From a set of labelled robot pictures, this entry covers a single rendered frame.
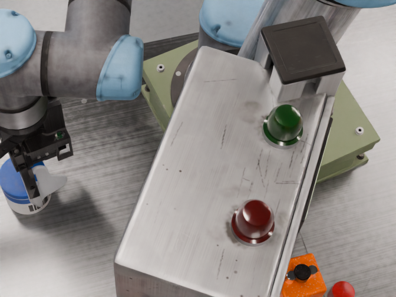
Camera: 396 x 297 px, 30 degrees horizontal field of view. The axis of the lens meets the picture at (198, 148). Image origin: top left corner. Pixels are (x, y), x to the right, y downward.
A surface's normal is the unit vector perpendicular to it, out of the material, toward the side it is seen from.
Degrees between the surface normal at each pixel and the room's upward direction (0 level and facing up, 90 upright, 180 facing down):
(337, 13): 95
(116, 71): 41
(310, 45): 0
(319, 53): 0
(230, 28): 4
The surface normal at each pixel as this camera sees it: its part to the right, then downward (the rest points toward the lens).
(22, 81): 0.00, 0.62
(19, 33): 0.06, -0.47
